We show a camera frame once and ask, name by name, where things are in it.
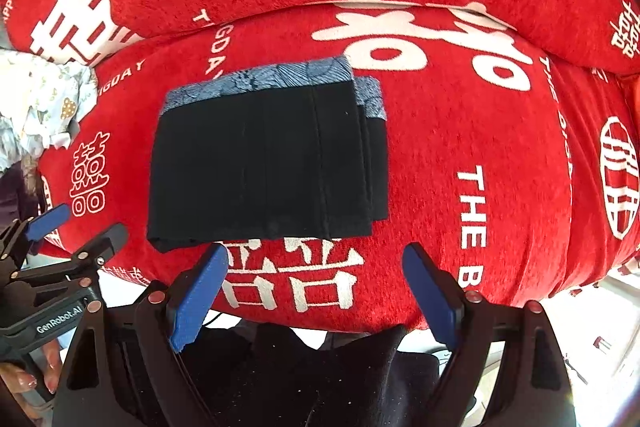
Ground person left hand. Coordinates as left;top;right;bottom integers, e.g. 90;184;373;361
0;339;62;424

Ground black garment on person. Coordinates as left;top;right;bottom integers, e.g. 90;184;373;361
181;324;439;426

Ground black pants with grey waistband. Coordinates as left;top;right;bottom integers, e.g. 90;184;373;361
146;56;388;253

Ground white floral cloth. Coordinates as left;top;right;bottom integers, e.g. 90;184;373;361
1;49;98;171

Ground red wedding bed quilt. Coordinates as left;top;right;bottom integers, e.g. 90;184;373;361
40;4;639;332

